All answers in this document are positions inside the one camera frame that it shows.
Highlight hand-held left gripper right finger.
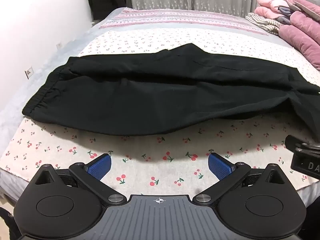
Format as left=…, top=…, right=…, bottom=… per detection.
left=193, top=152, right=286, bottom=204

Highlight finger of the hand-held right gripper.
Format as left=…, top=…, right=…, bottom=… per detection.
left=285, top=134, right=320, bottom=153

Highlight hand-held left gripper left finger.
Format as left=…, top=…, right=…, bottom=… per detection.
left=34, top=154, right=127, bottom=205

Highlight black pants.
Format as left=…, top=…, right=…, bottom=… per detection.
left=22, top=43, right=320, bottom=140

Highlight cherry print bed sheet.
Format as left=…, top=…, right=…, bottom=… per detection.
left=0, top=27, right=320, bottom=193

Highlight person's black clothing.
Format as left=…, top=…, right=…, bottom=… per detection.
left=0, top=206, right=14, bottom=240

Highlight striped folded cloth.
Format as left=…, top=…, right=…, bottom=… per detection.
left=245, top=12, right=282, bottom=36

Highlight light pink quilted jacket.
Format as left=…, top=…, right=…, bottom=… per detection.
left=254, top=0, right=297, bottom=22

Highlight pink striped blanket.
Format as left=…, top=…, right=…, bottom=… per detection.
left=99, top=7, right=269, bottom=36

